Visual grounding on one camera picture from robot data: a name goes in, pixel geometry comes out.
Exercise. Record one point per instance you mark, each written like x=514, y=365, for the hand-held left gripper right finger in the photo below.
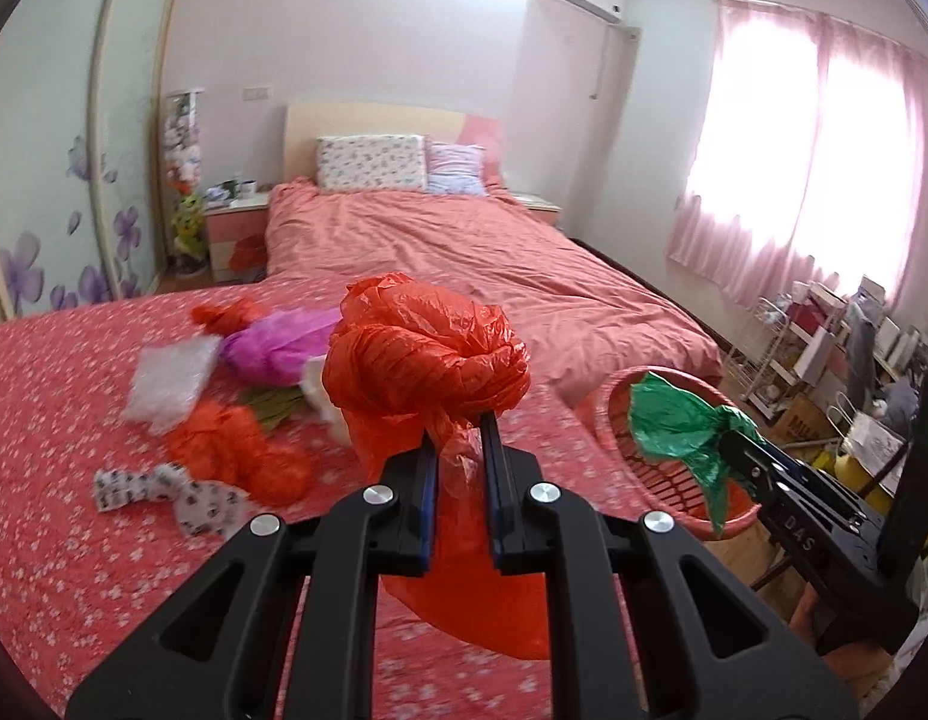
x=494, y=502

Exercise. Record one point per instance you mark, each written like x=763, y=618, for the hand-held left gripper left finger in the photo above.
x=432, y=510

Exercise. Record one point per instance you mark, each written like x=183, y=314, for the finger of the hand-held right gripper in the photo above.
x=798, y=471
x=749, y=472

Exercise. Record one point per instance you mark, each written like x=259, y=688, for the dark green plastic bag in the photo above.
x=674, y=420

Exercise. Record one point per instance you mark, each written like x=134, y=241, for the pink plastic laundry basket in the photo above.
x=659, y=495

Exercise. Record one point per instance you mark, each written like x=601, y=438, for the large orange plastic bag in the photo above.
x=426, y=360

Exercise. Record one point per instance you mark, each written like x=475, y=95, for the green paw print bag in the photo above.
x=273, y=405

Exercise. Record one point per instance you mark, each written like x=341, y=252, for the medium orange plastic bag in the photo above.
x=239, y=450

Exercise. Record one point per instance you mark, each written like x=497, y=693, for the pink plastic bag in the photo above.
x=284, y=345

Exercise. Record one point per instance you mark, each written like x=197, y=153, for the small orange plastic bag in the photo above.
x=228, y=315

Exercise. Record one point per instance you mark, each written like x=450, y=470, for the clear plastic bag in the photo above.
x=168, y=382

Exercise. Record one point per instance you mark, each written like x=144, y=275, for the cardboard box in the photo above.
x=805, y=420

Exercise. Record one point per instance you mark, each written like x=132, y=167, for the yellow container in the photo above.
x=862, y=476

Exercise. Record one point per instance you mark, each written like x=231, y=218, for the white plastic bag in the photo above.
x=320, y=397

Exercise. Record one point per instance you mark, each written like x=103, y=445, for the white paw print bag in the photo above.
x=201, y=502

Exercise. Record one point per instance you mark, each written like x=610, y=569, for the salmon duvet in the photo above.
x=471, y=240

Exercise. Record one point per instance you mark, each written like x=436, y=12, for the pink and white nightstand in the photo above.
x=537, y=206
x=235, y=236

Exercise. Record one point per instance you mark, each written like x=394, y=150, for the pink striped pillow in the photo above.
x=456, y=169

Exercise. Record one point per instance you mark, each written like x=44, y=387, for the pink curtain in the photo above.
x=794, y=127

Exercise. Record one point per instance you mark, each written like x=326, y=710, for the floral print pillow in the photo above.
x=370, y=163

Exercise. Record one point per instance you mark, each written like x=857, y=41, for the red floral blanket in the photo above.
x=59, y=540

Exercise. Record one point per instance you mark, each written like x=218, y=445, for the beige and pink headboard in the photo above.
x=374, y=120

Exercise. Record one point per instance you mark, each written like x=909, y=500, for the plush toy display case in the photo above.
x=185, y=165

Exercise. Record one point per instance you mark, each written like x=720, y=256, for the flower print sliding wardrobe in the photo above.
x=44, y=127

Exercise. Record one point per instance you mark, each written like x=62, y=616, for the wall socket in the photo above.
x=257, y=94

